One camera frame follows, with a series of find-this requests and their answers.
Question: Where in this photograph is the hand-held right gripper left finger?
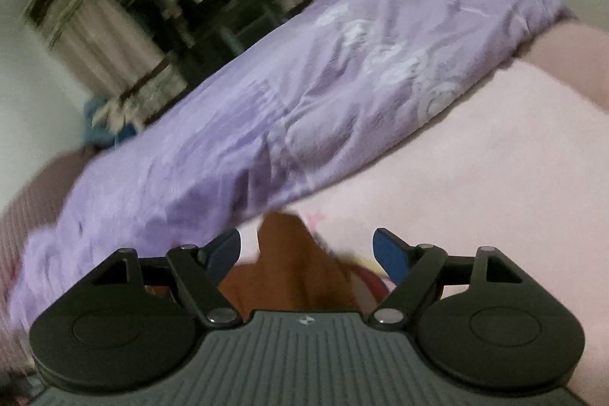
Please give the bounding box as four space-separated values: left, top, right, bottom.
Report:
62 229 242 329

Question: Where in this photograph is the purple duvet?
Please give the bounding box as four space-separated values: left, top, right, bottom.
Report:
10 0 579 331

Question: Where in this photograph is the pink printed bed sheet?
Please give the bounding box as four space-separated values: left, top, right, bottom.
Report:
228 59 609 406

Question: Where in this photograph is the dark blue bag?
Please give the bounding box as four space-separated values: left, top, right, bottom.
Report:
112 124 140 148

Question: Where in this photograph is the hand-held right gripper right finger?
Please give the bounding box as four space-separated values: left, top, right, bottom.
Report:
368 228 543 330

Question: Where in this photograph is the mauve pillow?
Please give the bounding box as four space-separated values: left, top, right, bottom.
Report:
516 18 609 102

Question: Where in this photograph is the brown textured pillow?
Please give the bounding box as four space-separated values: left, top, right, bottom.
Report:
0 146 103 340

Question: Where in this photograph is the beige striped curtain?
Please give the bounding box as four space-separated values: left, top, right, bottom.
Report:
24 0 191 121

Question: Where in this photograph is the brown padded jacket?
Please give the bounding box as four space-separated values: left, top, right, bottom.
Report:
216 211 360 322

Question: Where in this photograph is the pile of clothes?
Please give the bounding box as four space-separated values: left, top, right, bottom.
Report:
83 99 120 148

